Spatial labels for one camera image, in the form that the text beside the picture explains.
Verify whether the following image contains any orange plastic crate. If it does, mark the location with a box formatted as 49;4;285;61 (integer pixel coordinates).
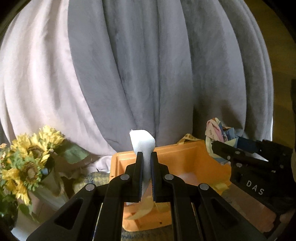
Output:
122;137;231;232

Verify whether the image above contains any white sheer curtain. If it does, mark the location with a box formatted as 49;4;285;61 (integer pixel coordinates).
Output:
1;1;115;172

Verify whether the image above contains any pastel cloth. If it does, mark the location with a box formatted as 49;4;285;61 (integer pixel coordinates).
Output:
205;118;238;165

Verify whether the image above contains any grey curtain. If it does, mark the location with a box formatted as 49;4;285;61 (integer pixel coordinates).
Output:
68;1;273;152

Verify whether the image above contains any sunflower bouquet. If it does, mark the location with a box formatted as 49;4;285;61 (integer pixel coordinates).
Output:
1;126;89;219

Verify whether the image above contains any yellow blue plaid mat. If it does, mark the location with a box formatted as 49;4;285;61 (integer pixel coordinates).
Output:
72;172;174;241

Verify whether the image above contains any grey ribbed vase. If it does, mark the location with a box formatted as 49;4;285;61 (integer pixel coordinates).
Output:
33;168;69;211

